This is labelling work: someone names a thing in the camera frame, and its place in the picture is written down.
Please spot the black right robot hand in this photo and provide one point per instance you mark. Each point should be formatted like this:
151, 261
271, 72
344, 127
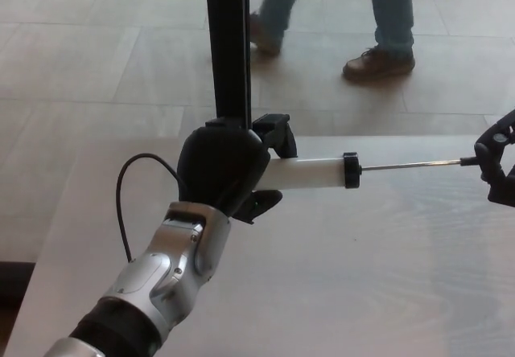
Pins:
503, 160

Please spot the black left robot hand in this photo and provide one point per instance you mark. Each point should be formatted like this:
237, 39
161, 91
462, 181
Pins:
221, 164

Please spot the blue jeans leg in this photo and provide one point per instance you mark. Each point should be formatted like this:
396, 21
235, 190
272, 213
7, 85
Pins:
281, 3
392, 7

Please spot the black window frame post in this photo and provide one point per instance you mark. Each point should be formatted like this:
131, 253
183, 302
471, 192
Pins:
227, 43

